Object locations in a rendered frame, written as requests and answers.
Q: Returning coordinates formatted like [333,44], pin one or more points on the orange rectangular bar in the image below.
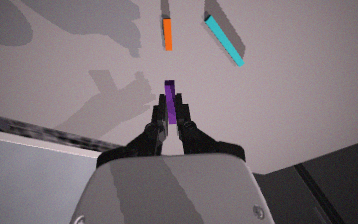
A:
[167,31]

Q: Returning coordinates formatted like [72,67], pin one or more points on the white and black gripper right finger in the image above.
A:
[194,140]

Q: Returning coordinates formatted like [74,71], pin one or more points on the turquoise rod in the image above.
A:
[224,40]

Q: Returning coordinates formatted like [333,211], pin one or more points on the purple rod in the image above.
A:
[170,99]

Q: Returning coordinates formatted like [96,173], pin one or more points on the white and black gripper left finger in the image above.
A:
[148,143]

